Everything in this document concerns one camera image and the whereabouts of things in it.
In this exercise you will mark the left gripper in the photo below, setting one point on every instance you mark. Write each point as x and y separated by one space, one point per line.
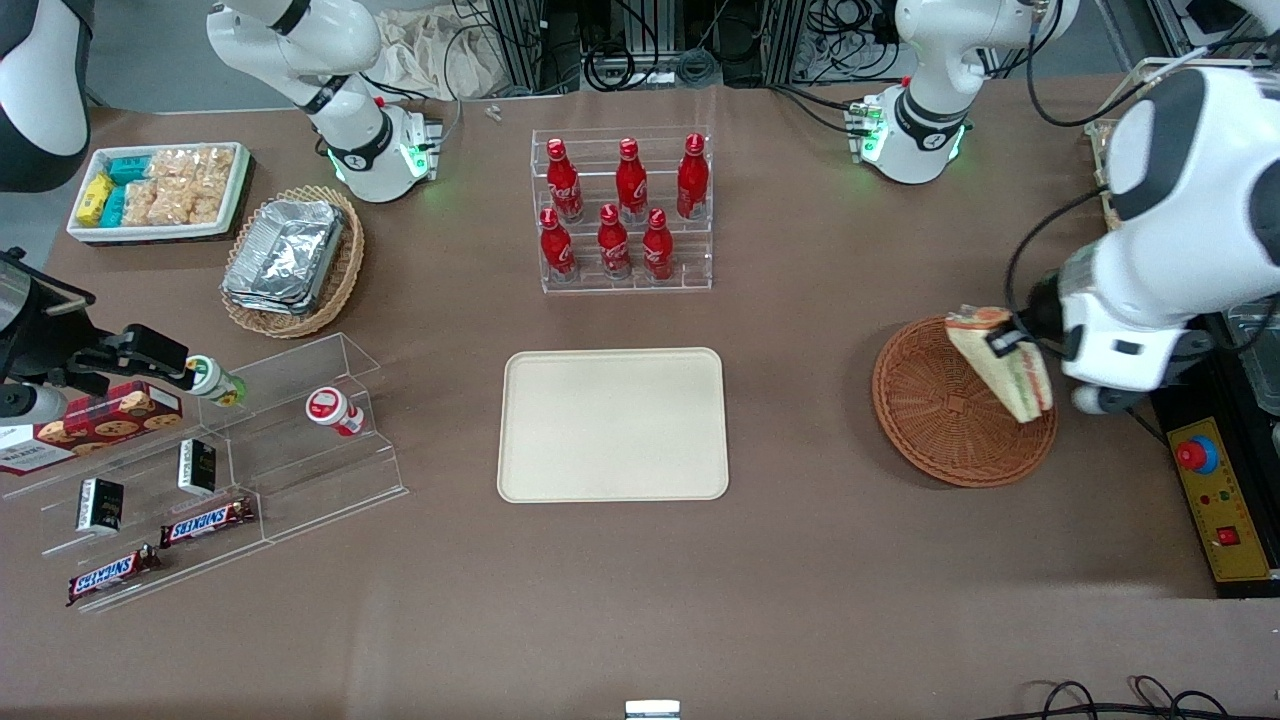
1043 309

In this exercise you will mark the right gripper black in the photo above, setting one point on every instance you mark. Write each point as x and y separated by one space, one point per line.
52 343

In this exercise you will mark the triangular sandwich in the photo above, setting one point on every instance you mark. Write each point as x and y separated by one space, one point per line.
1010 385

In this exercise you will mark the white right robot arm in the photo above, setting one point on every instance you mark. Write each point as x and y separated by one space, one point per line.
350 130

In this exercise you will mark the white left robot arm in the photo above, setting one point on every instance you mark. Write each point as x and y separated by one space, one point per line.
1190 160

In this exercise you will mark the brown round wicker basket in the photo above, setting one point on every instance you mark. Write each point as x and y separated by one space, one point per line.
940 420

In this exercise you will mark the tan oval wicker basket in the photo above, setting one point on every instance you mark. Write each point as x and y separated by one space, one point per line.
345 270

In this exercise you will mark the beige plastic tray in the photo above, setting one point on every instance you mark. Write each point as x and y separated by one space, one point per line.
612 425

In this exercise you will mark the green capped drink bottle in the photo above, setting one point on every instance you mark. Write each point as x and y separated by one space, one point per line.
212 378

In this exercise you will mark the red tartan cookie box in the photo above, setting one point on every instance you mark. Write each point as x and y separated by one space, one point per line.
110 418

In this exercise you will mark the small black carton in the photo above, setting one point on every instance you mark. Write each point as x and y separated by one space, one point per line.
100 505
197 468

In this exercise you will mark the white rectangular snack bin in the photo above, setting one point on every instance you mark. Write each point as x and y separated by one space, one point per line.
160 232

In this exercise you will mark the teal snack pack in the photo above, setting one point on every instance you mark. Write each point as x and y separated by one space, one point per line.
114 207
128 168

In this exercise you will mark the clear rice cracker bag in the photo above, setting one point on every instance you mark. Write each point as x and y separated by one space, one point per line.
140 203
215 168
178 205
172 165

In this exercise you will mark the yellow snack pack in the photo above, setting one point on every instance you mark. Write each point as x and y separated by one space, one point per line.
95 198

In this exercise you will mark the stacked aluminium foil trays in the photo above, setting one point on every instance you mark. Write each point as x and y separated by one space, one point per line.
285 255

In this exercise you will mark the snickers chocolate bar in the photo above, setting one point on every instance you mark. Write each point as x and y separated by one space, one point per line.
208 522
110 575

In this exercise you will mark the clear acrylic stepped shelf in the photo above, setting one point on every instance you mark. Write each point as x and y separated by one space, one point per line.
300 470

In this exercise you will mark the red capped drink bottle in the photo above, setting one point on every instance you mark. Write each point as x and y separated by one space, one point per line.
332 410

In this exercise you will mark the fried snack bag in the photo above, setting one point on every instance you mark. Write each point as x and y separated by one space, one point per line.
1104 145

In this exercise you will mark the black yellow control box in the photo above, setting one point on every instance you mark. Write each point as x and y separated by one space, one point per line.
1220 520

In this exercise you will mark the clear acrylic bottle rack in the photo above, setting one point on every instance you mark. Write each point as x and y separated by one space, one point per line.
690 255

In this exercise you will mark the red cola bottle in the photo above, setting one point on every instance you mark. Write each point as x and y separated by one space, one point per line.
657 250
692 180
614 248
564 185
556 250
631 185

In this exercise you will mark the cream cloth bag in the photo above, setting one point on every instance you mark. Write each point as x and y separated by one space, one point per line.
430 55

